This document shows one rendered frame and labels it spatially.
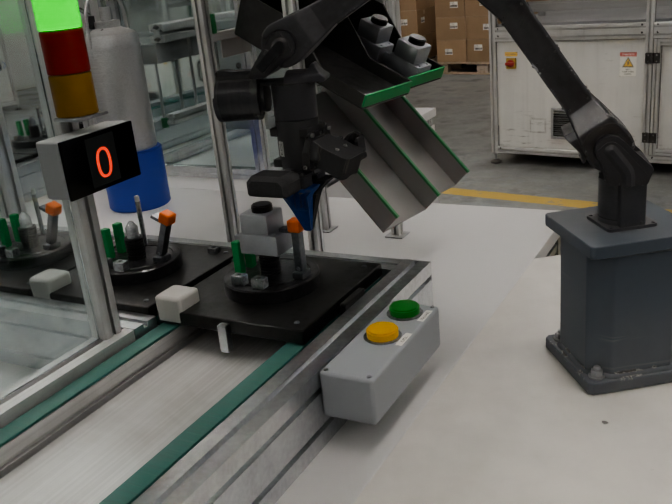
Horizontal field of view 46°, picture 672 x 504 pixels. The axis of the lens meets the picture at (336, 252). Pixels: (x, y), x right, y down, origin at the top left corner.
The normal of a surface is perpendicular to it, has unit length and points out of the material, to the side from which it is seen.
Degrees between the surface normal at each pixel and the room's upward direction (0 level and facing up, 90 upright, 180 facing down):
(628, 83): 90
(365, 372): 0
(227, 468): 90
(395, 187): 45
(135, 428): 0
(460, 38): 90
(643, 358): 90
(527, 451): 0
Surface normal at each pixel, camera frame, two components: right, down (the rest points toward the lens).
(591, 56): -0.59, 0.33
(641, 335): 0.15, 0.33
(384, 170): 0.49, -0.56
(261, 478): 0.88, 0.08
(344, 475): -0.10, -0.94
